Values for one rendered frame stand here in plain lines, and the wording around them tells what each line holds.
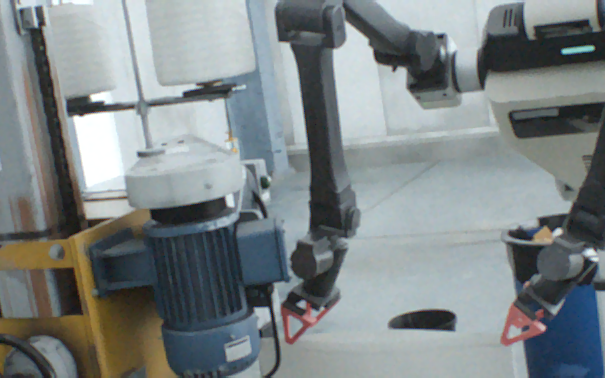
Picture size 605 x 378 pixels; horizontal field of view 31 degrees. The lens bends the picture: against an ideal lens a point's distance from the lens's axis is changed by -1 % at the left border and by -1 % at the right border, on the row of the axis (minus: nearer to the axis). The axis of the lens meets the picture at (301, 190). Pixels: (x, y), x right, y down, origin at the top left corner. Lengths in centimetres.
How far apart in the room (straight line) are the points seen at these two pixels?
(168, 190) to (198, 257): 12
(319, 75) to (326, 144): 13
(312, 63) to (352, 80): 872
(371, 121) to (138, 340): 878
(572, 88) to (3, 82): 107
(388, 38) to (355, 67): 848
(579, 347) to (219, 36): 270
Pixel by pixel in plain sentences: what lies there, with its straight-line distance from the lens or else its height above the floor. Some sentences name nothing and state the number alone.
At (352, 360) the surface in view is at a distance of 197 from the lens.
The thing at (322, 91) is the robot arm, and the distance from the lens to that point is 178.
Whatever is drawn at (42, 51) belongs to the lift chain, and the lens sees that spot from 169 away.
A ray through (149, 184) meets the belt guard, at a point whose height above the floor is 140.
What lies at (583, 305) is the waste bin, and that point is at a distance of 410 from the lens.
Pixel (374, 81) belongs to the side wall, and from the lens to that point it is 1041.
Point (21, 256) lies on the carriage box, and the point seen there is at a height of 131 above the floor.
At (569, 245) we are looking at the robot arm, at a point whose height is 119.
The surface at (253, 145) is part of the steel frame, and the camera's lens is 1073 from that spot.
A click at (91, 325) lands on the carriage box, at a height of 120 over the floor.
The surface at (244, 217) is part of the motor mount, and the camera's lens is 174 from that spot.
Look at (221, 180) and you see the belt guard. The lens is 160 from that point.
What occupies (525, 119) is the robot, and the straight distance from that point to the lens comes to 217.
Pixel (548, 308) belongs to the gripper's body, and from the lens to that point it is 182.
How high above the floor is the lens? 162
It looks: 10 degrees down
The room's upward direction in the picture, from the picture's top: 9 degrees counter-clockwise
